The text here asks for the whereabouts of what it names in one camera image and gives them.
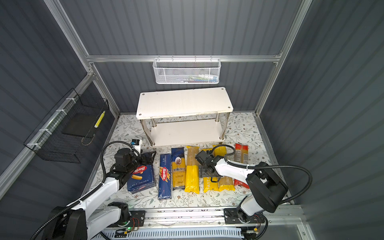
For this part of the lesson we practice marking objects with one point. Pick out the yellow brush in basket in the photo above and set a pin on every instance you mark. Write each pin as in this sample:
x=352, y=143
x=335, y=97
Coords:
x=99, y=120

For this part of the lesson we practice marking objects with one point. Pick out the yellow Pastatime spaghetti bag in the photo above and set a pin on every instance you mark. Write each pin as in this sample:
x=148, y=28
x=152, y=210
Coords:
x=210, y=183

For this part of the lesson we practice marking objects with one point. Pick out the white wire mesh basket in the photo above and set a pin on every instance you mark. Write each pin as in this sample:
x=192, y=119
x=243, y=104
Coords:
x=166, y=73

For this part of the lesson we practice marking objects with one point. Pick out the blue Barilla spaghetti box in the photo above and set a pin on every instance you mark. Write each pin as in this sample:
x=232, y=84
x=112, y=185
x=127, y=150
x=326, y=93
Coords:
x=165, y=182

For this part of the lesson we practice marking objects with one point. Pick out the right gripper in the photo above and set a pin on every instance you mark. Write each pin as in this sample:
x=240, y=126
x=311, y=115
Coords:
x=202, y=172

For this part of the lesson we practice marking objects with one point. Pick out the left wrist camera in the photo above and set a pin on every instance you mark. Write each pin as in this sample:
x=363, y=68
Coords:
x=136, y=143

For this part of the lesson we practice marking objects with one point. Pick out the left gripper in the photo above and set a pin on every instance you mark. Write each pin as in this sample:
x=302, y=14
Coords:
x=150, y=159

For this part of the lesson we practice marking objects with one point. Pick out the blue yellow spaghetti bag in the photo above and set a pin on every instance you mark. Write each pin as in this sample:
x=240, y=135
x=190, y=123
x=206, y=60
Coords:
x=178, y=168

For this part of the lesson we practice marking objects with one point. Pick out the red yellow spaghetti bag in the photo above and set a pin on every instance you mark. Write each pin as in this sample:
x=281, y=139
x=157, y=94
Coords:
x=241, y=156

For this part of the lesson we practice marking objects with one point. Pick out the yellow clear spaghetti bag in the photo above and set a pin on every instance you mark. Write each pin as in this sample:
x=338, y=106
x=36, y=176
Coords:
x=192, y=171

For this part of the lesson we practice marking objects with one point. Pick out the blue Barilla pasta box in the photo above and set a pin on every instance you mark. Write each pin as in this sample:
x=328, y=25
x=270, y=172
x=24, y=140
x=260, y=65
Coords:
x=143, y=178

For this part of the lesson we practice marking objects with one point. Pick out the yellow barcode spaghetti bag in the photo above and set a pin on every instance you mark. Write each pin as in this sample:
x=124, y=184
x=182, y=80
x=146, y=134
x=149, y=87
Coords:
x=225, y=183

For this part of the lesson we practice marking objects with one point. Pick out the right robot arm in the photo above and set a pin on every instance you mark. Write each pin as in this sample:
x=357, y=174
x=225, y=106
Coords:
x=268, y=190

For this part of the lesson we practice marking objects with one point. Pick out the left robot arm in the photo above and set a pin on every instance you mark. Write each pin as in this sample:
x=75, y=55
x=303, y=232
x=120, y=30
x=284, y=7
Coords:
x=78, y=220

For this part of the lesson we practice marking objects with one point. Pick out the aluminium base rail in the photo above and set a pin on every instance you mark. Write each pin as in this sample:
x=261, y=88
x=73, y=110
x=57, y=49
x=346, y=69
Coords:
x=205, y=217

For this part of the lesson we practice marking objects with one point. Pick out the items in white basket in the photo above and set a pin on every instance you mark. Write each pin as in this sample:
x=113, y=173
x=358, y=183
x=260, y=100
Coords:
x=199, y=79

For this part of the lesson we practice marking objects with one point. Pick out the white two-tier shelf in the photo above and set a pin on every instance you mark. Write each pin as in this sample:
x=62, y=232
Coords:
x=184, y=103

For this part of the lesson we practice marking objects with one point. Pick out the black wire basket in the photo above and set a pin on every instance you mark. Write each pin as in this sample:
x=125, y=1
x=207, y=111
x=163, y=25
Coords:
x=68, y=133

